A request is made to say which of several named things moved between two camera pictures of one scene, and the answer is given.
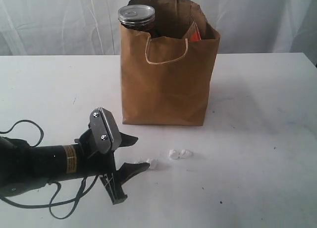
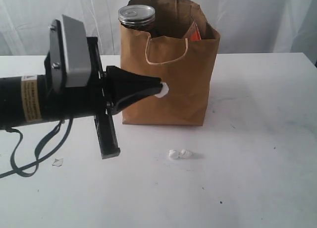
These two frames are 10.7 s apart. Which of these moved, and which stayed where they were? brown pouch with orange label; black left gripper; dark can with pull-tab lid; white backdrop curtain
Moved: black left gripper
Stayed: white backdrop curtain; brown pouch with orange label; dark can with pull-tab lid
